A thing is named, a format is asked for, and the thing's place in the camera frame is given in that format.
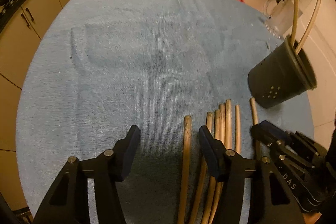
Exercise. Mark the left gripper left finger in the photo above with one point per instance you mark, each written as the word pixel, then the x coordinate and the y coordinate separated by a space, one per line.
pixel 67 198

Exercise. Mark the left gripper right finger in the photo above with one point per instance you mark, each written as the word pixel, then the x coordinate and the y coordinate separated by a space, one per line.
pixel 271 200

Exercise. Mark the black utensil holder cup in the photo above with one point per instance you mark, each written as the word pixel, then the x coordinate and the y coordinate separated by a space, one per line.
pixel 281 76

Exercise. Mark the clear glass mug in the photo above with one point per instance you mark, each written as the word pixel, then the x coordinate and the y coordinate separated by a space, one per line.
pixel 279 16

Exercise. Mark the blue towel mat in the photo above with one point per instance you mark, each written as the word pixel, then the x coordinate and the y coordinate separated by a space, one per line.
pixel 147 82

